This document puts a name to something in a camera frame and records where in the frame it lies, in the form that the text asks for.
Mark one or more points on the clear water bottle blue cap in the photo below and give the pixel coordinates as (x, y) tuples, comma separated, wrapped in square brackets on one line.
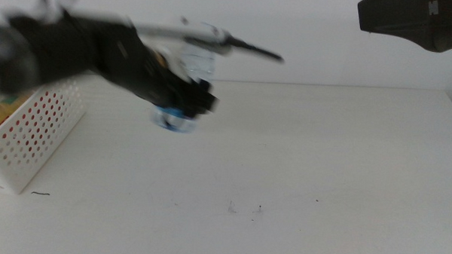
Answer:
[(177, 123)]

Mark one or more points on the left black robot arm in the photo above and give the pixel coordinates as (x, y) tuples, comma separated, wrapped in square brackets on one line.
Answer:
[(63, 49)]

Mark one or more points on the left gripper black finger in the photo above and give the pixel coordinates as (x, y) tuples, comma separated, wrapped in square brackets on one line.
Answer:
[(198, 103), (205, 85)]

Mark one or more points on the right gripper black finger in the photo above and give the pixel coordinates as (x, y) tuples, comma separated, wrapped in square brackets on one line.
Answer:
[(403, 16)]

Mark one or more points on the white perforated plastic basket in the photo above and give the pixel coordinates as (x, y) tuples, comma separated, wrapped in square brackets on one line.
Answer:
[(20, 178)]

